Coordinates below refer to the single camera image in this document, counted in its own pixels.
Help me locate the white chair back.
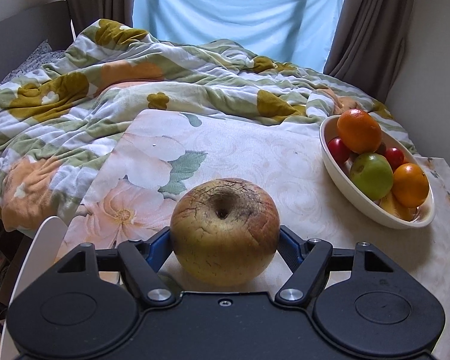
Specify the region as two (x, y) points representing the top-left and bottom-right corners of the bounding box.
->
(0, 215), (69, 360)

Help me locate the green apple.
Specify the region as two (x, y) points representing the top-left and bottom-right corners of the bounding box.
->
(349, 153), (393, 202)

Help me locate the patterned grey pillow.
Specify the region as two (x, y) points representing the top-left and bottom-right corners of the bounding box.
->
(1, 40), (65, 84)

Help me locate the brown right curtain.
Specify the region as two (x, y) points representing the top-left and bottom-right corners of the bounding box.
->
(323, 0), (415, 102)

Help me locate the grey headboard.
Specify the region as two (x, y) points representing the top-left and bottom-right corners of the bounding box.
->
(0, 0), (73, 80)

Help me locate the striped floral duvet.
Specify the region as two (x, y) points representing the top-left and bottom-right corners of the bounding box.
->
(0, 19), (414, 233)

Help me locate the red cherry tomato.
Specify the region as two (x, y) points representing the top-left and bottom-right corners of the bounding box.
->
(327, 137), (351, 165)
(385, 147), (405, 170)

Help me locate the large orange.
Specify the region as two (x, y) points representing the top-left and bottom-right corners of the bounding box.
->
(337, 109), (382, 155)

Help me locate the cream oval fruit bowl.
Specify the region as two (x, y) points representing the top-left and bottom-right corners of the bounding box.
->
(319, 110), (436, 229)

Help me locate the yellow russet apple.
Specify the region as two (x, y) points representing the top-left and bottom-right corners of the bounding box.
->
(170, 178), (280, 287)

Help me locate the light blue sheet curtain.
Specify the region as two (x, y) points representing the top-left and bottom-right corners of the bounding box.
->
(132, 0), (345, 72)

